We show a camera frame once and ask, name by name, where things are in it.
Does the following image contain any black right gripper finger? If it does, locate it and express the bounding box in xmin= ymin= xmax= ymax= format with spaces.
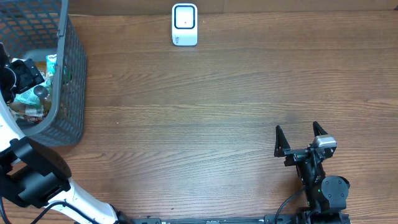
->
xmin=275 ymin=125 xmax=290 ymax=151
xmin=313 ymin=121 xmax=328 ymax=137

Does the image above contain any white barcode scanner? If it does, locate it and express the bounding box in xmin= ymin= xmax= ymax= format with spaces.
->
xmin=172 ymin=3 xmax=198 ymax=47

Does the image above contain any teal snack bar wrapper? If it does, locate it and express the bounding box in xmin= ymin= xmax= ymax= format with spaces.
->
xmin=14 ymin=54 xmax=57 ymax=105

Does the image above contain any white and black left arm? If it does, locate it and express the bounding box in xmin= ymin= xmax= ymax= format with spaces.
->
xmin=1 ymin=49 xmax=131 ymax=223

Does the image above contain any brown snack pouch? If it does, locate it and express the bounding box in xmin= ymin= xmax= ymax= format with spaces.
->
xmin=8 ymin=60 xmax=53 ymax=124

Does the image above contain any grey plastic mesh basket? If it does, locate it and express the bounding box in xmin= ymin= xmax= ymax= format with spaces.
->
xmin=1 ymin=0 xmax=86 ymax=147

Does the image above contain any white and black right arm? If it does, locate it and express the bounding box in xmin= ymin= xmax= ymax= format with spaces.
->
xmin=272 ymin=121 xmax=351 ymax=224

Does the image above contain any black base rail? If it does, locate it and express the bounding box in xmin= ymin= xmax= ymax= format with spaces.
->
xmin=131 ymin=214 xmax=351 ymax=224

